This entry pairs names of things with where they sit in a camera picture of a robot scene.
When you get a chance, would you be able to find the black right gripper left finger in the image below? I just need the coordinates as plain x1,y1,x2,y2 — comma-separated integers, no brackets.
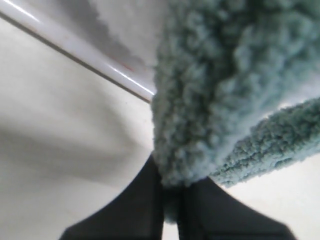
60,156,164,240

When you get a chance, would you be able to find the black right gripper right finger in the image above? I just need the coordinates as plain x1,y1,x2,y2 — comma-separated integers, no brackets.
177,178,296,240

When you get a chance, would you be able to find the green fuzzy scarf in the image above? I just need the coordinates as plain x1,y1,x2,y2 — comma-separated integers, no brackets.
151,0,320,223

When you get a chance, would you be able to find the white plastic tray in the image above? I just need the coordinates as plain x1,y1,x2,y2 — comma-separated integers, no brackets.
0,0,161,103

